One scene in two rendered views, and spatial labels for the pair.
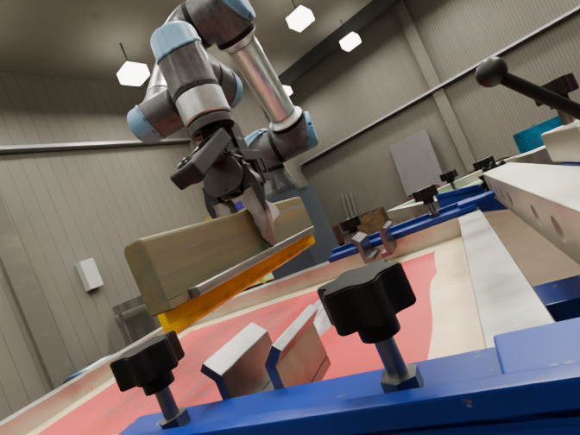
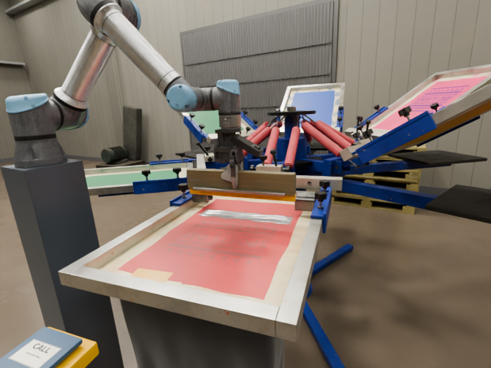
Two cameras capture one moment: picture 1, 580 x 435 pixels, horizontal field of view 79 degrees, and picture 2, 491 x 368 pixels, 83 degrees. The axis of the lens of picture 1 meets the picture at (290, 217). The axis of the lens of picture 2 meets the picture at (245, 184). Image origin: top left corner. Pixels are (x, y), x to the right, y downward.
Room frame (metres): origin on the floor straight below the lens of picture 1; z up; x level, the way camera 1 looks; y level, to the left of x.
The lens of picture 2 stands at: (0.57, 1.02, 1.36)
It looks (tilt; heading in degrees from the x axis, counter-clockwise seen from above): 15 degrees down; 265
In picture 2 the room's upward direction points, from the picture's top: 3 degrees counter-clockwise
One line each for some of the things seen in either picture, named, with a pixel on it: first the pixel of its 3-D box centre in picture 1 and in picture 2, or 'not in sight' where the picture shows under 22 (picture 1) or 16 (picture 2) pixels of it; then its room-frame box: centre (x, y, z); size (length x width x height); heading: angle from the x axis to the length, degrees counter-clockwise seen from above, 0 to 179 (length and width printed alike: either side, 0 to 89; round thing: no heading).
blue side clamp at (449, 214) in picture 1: (400, 243); (194, 198); (0.71, -0.18, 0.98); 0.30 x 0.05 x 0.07; 65
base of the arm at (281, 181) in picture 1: (274, 185); (39, 149); (1.20, 0.01, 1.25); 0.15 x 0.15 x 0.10
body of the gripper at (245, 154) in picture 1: (228, 159); (229, 145); (0.54, 0.05, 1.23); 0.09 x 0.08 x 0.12; 155
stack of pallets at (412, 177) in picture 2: not in sight; (373, 171); (-1.53, -2.60, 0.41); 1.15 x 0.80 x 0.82; 144
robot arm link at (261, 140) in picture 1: (261, 153); (32, 114); (1.20, 0.00, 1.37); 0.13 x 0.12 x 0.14; 74
